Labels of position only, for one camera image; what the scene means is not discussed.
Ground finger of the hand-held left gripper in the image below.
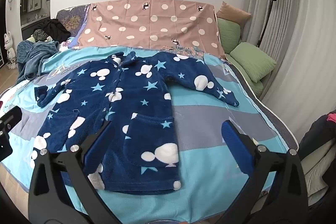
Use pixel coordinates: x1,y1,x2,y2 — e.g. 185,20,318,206
0,106,22,133
0,132,13,162

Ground pink polka-dot sheet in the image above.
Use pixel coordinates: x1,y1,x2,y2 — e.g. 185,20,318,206
76,0,227,60

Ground blue-grey rumpled blanket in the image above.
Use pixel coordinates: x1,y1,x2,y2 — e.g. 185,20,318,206
17,40,59,83

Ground floral patterned cloth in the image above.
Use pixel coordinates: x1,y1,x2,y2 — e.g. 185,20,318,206
159,44,206,60

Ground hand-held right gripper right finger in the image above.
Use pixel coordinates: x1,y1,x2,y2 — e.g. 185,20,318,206
222,120,309,224

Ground green pillow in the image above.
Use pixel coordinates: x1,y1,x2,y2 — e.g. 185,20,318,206
217,17,242,55
230,42,277,83

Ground dark clothing pile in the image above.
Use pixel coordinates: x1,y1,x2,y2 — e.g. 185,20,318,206
298,112,336,203

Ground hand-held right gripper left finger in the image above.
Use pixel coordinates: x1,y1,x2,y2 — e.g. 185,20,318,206
28,120,118,224

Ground white cat figurines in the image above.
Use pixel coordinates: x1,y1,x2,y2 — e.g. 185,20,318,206
3,32,18,69

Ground tan pillow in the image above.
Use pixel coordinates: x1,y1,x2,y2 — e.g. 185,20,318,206
217,1,252,25

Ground blue fleece star-print robe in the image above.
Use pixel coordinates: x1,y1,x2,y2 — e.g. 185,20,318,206
30,52,240,191

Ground grey pleated curtain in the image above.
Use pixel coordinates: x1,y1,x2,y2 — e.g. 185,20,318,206
244,0,336,121

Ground blue grey striped blanket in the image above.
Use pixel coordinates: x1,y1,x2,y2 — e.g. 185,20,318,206
0,46,289,220

